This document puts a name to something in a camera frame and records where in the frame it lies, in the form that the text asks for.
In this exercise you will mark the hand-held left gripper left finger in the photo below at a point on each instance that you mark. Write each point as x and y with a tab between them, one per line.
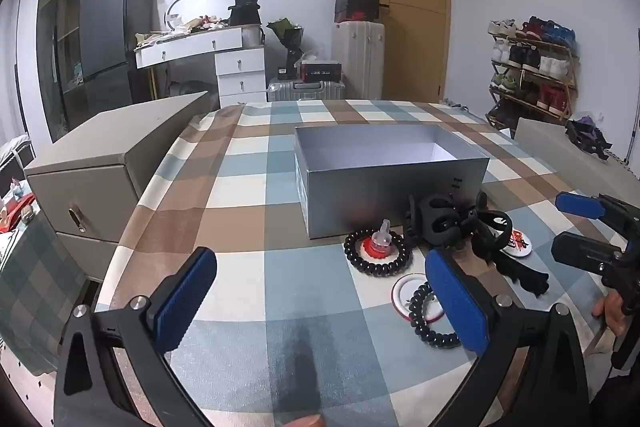
185	302

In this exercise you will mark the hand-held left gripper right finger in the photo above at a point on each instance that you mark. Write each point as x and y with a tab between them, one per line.
457	302

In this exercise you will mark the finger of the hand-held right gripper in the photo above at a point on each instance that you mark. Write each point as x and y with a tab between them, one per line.
580	252
577	205

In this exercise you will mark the white badge with red rim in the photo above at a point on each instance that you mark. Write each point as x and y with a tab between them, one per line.
405	294

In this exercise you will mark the white badge with red print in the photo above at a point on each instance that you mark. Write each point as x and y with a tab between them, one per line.
517	242

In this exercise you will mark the black hair claw clip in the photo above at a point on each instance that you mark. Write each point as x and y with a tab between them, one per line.
437	219

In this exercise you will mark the red bottle cap piece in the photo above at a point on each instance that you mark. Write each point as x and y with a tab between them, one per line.
380	244

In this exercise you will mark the silver cardboard box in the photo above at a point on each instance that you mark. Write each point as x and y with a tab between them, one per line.
380	187

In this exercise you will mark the person's right forearm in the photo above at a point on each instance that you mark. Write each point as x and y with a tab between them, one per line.
617	402

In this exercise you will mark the person's right hand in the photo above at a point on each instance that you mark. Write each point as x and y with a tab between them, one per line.
611	312

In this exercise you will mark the black folded stand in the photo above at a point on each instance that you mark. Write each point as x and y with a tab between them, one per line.
592	142

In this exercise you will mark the purple cloth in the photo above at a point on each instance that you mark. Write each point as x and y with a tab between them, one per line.
585	123

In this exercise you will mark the checked tablecloth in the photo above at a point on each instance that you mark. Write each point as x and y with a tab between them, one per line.
240	187

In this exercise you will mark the wooden shoe rack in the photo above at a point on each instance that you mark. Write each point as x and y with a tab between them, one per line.
572	72

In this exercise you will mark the shoe rack with shoes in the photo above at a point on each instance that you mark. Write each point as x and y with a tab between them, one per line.
530	57

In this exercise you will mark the grey drawer cabinet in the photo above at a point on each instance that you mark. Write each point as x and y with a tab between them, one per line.
100	142

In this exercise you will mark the grey bag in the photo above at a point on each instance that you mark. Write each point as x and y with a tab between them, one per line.
192	88

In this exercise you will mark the silver suitcase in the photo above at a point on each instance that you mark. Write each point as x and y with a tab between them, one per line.
305	92

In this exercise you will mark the white dressing table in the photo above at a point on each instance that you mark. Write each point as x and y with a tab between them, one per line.
240	62

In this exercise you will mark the wooden door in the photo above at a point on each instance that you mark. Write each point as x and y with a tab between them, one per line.
410	7

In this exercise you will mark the white suitcase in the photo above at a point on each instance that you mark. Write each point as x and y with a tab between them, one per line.
357	57

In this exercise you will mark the black and red box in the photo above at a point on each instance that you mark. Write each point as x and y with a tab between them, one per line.
321	71

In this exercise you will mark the white ribbed pot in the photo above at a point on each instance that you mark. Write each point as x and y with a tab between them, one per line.
251	37

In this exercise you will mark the glass door wardrobe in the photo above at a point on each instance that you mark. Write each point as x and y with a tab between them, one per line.
55	57

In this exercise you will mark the dark grey fridge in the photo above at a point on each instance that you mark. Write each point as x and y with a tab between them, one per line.
110	32

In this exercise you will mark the dark wrapped flower bouquet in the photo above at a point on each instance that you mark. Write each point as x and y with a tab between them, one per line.
287	37

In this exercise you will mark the black shoe box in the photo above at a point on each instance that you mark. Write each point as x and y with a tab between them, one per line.
355	9

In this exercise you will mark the oval mirror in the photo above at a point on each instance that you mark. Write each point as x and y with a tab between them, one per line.
172	4

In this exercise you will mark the black bag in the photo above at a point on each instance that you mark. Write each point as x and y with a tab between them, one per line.
245	4

